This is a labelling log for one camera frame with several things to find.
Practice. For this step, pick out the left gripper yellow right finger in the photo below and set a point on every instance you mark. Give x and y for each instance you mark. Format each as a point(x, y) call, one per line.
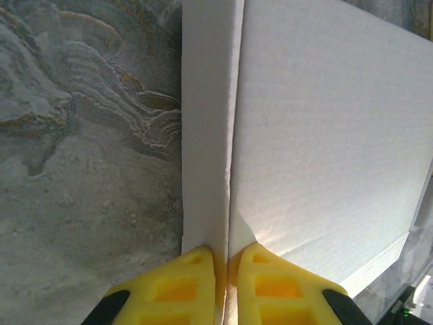
point(280, 298)

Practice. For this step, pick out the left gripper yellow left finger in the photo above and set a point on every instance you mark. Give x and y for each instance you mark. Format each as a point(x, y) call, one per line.
point(169, 298)

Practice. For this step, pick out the white cardboard paper box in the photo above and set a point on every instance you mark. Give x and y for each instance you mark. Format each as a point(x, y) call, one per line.
point(321, 118)

